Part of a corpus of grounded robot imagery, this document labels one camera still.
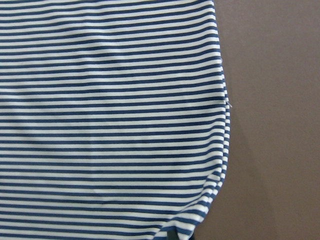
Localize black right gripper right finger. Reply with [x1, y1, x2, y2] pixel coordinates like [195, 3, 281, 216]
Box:
[188, 234, 196, 240]

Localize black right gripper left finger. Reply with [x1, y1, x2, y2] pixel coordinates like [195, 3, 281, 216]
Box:
[166, 230, 179, 240]

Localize blue white striped polo shirt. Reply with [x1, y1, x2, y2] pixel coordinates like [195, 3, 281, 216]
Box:
[0, 0, 231, 240]

